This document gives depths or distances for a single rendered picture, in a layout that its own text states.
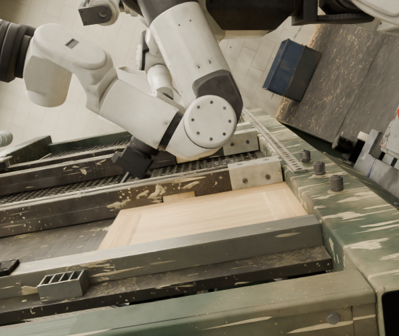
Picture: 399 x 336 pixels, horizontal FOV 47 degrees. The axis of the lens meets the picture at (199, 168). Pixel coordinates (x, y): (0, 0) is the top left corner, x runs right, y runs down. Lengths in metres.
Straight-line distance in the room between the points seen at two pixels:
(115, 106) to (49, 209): 0.54
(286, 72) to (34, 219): 4.44
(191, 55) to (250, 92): 5.69
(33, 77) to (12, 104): 6.23
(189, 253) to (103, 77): 0.31
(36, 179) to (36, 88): 1.03
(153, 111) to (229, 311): 0.32
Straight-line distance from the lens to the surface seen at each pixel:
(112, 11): 0.99
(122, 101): 0.70
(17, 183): 1.79
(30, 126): 6.93
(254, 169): 1.11
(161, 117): 0.69
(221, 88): 0.70
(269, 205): 0.97
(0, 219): 1.25
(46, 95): 0.76
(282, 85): 5.37
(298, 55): 5.41
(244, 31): 0.96
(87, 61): 0.70
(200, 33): 0.73
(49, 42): 0.71
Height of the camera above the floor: 1.17
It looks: 4 degrees down
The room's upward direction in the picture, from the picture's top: 68 degrees counter-clockwise
